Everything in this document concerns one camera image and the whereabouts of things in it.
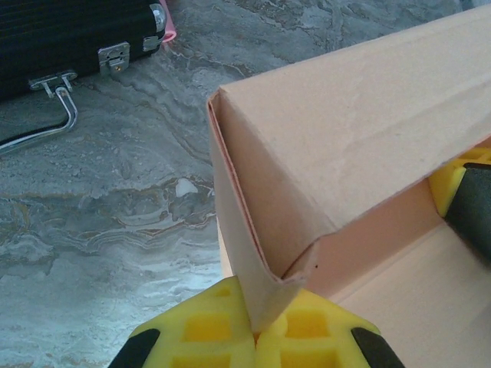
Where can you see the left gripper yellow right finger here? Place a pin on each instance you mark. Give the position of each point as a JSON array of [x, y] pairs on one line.
[[330, 345]]

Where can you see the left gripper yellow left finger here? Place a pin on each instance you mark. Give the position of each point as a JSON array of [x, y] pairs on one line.
[[215, 345]]

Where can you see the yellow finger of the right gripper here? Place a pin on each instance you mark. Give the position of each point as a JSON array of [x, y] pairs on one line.
[[475, 191]]

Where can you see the orange paper box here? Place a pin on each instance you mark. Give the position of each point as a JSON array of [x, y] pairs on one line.
[[345, 115]]

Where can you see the pink tube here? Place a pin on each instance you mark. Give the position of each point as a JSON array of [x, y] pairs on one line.
[[169, 27]]

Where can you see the black case with metal latches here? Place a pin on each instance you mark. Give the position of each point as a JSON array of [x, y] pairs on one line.
[[57, 38]]

